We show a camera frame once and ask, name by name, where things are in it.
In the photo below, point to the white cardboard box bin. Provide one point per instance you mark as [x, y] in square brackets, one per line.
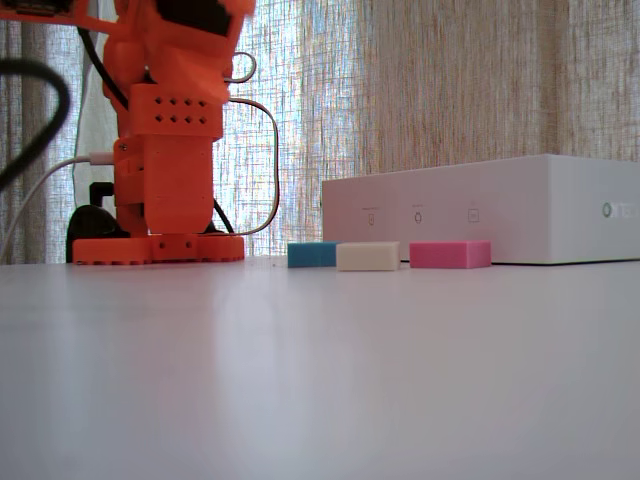
[500, 210]

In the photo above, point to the black table clamp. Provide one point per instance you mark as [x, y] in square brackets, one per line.
[90, 222]

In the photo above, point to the beige woven curtain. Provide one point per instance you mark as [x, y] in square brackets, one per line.
[450, 75]

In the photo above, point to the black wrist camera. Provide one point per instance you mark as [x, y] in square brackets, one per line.
[42, 5]

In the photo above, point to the orange robot base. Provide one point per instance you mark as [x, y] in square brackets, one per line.
[170, 190]

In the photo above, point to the pink foam cuboid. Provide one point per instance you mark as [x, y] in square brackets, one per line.
[445, 255]

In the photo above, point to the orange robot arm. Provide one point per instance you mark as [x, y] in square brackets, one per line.
[125, 55]

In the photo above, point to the cream foam cuboid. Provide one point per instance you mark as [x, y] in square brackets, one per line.
[367, 256]

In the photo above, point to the blue foam cuboid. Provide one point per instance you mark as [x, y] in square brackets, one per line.
[310, 255]

